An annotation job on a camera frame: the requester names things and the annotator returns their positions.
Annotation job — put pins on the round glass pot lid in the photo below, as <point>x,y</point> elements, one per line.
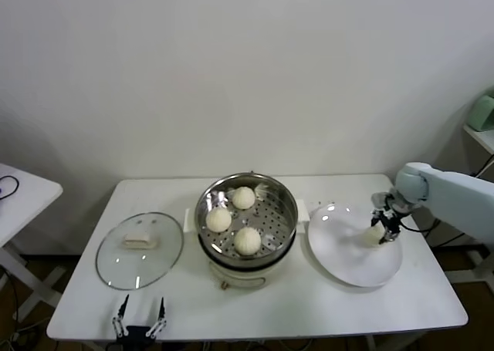
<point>139,250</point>

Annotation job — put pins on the stainless steel steamer basket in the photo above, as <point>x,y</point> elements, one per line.
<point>278,208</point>

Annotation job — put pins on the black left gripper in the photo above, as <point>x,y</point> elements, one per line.
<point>138,332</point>

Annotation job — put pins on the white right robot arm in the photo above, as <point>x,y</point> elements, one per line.
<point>455,200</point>

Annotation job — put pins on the round white plate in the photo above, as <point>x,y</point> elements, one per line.
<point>343,250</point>

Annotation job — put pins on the white side table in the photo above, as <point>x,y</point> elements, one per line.
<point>31,196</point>

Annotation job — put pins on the white steamed baozi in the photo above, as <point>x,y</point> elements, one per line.
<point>247,241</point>
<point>243,197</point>
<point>218,219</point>
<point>371,238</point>

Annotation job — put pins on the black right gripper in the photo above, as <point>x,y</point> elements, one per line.
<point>394,211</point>

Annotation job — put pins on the white shelf stand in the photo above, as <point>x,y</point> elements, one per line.
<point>482,137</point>

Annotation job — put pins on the pale green appliance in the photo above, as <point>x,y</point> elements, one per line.
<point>484,113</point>

